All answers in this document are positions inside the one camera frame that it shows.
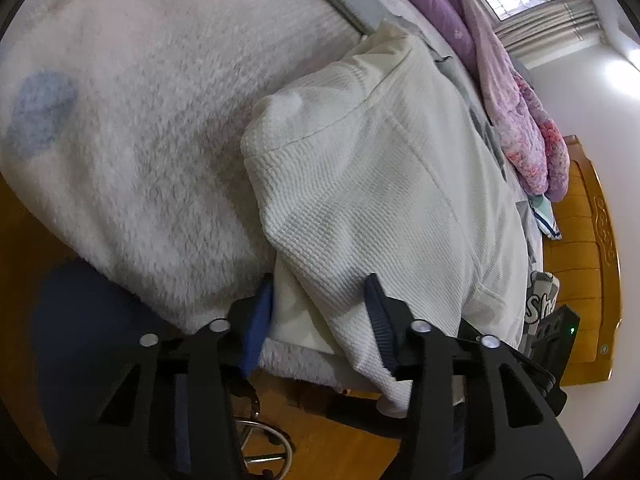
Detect pale floral fleece bed sheet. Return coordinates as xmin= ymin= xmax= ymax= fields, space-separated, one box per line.
xmin=0 ymin=0 xmax=546 ymax=396

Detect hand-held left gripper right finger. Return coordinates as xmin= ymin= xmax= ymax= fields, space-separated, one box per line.
xmin=364 ymin=274 xmax=583 ymax=480

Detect wooden headboard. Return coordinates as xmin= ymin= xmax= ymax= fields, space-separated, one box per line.
xmin=542 ymin=135 xmax=621 ymax=386

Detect grey white checkered garment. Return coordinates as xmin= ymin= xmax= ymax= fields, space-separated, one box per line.
xmin=522 ymin=270 xmax=561 ymax=341

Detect striped pillow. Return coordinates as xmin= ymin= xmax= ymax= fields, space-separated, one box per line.
xmin=530 ymin=195 xmax=562 ymax=240

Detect chrome stool base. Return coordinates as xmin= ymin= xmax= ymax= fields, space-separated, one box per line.
xmin=232 ymin=390 xmax=293 ymax=476

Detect white snap-button jacket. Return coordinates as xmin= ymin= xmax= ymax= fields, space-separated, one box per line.
xmin=241 ymin=20 xmax=543 ymax=418

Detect grey striped curtain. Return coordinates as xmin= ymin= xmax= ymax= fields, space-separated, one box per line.
xmin=495 ymin=0 xmax=601 ymax=63

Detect person's blue pants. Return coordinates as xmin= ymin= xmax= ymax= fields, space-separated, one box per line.
xmin=30 ymin=260 xmax=201 ymax=480

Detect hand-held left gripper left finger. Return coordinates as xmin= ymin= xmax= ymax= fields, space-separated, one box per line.
xmin=57 ymin=280 xmax=275 ymax=480

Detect purple floral quilt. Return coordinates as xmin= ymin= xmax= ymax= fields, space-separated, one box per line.
xmin=367 ymin=0 xmax=570 ymax=202

